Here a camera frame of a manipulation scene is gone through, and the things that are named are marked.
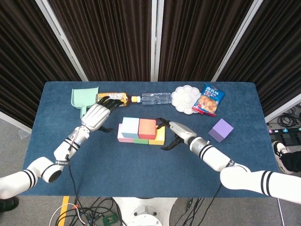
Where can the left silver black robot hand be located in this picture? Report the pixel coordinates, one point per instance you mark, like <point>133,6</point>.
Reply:
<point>95,116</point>

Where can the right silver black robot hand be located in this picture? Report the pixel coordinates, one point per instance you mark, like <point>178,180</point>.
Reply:
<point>182,133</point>

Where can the yellow foam cube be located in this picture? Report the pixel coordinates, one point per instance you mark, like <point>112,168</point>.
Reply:
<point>160,137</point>

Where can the red foam cube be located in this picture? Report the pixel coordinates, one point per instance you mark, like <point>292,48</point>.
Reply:
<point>147,127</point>

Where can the light blue foam cube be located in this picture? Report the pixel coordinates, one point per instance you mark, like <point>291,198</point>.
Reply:
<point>130,126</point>

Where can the pink foam cube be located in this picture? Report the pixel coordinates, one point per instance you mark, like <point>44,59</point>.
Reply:
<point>124,140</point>

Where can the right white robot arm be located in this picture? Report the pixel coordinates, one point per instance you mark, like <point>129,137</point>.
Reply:
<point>211,155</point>

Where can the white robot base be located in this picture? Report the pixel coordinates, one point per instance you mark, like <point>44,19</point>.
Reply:
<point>145,209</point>

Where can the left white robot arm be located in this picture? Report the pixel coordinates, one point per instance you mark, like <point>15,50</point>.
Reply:
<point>63,148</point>

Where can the light green plastic dustpan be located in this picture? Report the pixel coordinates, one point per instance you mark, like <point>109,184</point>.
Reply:
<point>82,96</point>

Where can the tea bottle yellow label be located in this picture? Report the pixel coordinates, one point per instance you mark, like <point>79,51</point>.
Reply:
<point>117,96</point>

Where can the white flower-shaped paint palette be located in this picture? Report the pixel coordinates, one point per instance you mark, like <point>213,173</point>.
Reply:
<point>184,99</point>

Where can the purple foam cube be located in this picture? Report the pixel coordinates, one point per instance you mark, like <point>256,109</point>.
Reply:
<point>221,129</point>

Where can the blue red snack bag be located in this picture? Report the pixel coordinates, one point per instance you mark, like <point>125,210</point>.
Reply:
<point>209,101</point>

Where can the clear plastic water bottle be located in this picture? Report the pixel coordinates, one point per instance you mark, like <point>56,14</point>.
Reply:
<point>156,98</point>

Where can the blue tablecloth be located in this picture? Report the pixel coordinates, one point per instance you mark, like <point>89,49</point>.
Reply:
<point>141,174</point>

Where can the dark pleated partition screen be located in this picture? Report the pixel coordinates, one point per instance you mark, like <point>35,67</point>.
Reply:
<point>272,58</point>
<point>23,58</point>
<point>195,35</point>
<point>113,35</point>

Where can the yellow floor tape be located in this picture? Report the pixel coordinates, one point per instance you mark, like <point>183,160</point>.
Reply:
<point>64,207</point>

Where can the white black sneaker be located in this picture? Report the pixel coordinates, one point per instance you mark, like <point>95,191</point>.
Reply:
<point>279,150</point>

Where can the power strip with lit switches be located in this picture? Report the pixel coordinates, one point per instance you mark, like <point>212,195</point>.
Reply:
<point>284,130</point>

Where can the green circuit board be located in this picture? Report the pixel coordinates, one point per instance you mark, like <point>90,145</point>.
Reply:
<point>109,220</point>

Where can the black foot pedal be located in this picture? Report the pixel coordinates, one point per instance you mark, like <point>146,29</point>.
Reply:
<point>290,139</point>

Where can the person's black trouser leg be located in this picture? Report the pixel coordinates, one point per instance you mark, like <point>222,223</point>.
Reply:
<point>292,161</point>

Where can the black round floor object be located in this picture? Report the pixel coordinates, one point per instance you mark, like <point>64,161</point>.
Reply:
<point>9,204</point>

